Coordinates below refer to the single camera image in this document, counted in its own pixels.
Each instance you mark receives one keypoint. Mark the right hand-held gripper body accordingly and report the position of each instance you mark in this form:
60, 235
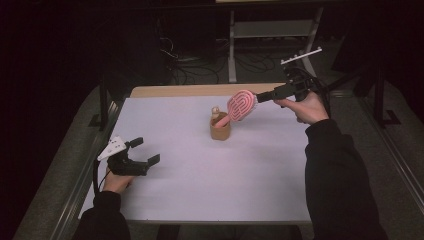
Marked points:
300, 83

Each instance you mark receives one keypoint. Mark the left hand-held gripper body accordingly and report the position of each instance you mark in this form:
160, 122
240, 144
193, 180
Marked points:
126, 166

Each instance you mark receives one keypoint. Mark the pink hairbrush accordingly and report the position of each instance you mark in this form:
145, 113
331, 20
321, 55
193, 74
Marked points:
240, 105

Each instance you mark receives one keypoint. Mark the brown cup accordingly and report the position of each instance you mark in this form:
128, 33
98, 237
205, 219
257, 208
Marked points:
220, 133

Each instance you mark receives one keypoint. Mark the person's left hand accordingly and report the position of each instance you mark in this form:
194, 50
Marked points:
115, 183

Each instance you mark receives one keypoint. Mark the person's right hand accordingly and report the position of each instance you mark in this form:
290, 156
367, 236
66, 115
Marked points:
310, 110

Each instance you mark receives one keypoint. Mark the black metal stand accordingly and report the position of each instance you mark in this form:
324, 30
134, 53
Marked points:
379, 96
104, 103

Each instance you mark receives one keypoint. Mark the white metal stand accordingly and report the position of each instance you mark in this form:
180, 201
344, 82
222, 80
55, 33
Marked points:
273, 29

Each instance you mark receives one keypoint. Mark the white table mat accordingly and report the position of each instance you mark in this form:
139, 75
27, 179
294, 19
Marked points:
216, 180

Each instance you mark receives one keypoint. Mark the metal floor rail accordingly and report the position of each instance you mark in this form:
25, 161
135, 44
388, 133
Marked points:
405, 171
68, 216

